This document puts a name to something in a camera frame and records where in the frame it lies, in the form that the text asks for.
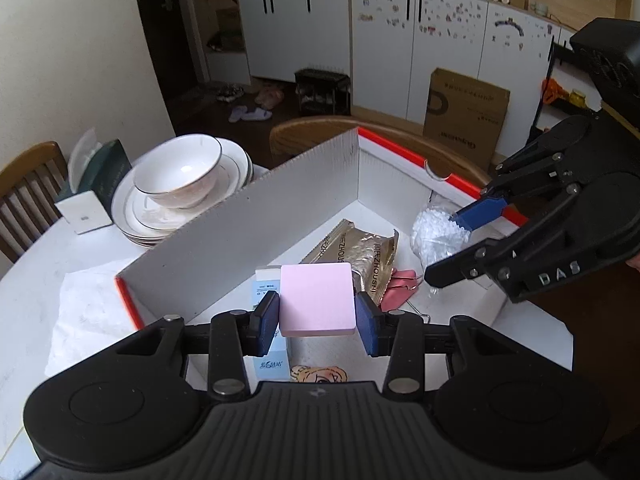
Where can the gold foil snack packet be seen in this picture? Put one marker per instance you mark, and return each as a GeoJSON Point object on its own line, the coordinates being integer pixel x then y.
{"type": "Point", "coordinates": [360, 255]}

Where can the white wall cabinet unit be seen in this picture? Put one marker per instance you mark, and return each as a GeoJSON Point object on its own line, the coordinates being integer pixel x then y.
{"type": "Point", "coordinates": [380, 50]}

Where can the white bowl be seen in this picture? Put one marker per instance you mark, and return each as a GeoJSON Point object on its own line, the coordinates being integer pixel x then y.
{"type": "Point", "coordinates": [175, 175]}

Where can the brown cardboard carton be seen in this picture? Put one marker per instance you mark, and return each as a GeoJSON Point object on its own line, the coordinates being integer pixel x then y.
{"type": "Point", "coordinates": [465, 115]}

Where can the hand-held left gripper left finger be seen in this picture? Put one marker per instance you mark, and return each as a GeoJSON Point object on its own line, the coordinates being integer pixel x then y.
{"type": "Point", "coordinates": [267, 320]}

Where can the stack of white plates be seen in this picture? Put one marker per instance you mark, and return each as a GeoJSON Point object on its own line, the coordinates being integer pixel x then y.
{"type": "Point", "coordinates": [145, 220]}

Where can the dark sneakers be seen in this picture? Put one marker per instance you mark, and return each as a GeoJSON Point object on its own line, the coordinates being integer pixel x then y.
{"type": "Point", "coordinates": [229, 93]}

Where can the black shoe rack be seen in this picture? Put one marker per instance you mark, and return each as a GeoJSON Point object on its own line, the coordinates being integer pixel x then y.
{"type": "Point", "coordinates": [322, 92]}

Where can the red cardboard box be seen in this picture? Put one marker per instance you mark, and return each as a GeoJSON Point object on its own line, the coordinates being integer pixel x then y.
{"type": "Point", "coordinates": [250, 230]}

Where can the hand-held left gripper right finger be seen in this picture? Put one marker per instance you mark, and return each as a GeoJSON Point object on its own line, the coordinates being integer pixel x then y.
{"type": "Point", "coordinates": [367, 325]}

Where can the red binder clip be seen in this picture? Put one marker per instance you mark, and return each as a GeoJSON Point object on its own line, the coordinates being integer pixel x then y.
{"type": "Point", "coordinates": [395, 296]}

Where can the light blue milk carton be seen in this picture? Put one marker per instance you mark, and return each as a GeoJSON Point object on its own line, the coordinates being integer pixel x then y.
{"type": "Point", "coordinates": [272, 367]}

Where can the clear bag white pieces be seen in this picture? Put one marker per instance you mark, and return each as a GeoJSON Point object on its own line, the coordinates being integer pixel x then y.
{"type": "Point", "coordinates": [435, 235]}

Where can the pink sticky note pad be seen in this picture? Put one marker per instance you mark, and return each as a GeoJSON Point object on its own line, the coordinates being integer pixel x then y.
{"type": "Point", "coordinates": [315, 300]}

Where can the white paper napkin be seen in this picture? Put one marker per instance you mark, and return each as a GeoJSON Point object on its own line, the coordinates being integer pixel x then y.
{"type": "Point", "coordinates": [85, 310]}

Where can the green white tissue box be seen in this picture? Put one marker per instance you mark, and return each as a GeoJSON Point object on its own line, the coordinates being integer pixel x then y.
{"type": "Point", "coordinates": [100, 180]}

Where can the cartoon face sticker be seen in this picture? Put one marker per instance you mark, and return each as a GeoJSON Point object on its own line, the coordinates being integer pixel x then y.
{"type": "Point", "coordinates": [320, 375]}

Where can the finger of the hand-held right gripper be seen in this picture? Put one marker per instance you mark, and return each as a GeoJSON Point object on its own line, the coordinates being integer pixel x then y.
{"type": "Point", "coordinates": [460, 265]}
{"type": "Point", "coordinates": [482, 212]}

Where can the wooden chair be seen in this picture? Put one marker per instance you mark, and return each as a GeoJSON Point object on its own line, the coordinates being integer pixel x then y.
{"type": "Point", "coordinates": [25, 195]}
{"type": "Point", "coordinates": [310, 135]}

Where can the pink shoes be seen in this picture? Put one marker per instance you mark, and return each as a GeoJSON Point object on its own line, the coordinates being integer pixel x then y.
{"type": "Point", "coordinates": [270, 96]}

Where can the white slippers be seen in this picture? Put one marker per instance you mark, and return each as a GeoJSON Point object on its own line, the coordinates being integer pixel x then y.
{"type": "Point", "coordinates": [250, 114]}

